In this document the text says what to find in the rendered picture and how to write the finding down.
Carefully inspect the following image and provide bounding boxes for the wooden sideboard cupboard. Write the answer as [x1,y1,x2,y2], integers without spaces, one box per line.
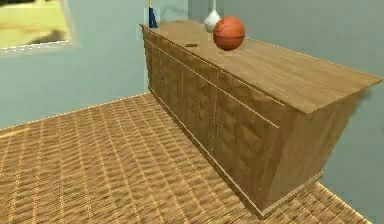
[139,19,384,220]

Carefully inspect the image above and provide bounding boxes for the orange basketball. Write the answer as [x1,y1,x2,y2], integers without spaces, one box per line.
[212,16,246,52]

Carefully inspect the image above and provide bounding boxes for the white vase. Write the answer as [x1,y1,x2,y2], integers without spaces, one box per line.
[203,0,222,34]

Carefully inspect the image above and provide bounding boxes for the blue cone-shaped object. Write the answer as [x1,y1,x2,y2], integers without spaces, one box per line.
[147,0,159,29]

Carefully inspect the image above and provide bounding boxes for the window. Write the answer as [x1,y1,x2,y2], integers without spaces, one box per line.
[0,0,78,54]

